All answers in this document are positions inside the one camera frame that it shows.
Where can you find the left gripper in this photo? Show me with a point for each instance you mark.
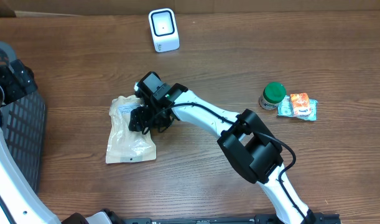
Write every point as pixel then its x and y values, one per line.
pixel 6 76

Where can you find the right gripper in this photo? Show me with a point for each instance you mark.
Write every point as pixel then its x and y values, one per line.
pixel 142 117

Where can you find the clear bag beige contents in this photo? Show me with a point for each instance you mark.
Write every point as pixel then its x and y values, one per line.
pixel 125 146

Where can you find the green lid jar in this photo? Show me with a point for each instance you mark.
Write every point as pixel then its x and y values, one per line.
pixel 272 95

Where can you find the green wet wipes pack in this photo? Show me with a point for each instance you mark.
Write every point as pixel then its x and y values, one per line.
pixel 285 109

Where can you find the teal white tissue pack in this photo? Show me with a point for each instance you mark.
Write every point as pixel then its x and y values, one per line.
pixel 136 87

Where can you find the orange white small box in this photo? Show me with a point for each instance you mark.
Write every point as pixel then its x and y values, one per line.
pixel 300 104

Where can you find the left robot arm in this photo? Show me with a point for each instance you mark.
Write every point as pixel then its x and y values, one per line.
pixel 18 201

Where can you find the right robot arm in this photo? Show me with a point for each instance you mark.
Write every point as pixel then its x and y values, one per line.
pixel 250 148

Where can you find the white barcode scanner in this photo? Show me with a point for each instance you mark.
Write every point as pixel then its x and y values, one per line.
pixel 164 30

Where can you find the grey plastic mesh basket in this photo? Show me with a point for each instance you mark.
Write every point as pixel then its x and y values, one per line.
pixel 23 124

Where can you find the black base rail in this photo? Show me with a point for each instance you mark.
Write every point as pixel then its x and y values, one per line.
pixel 257 219

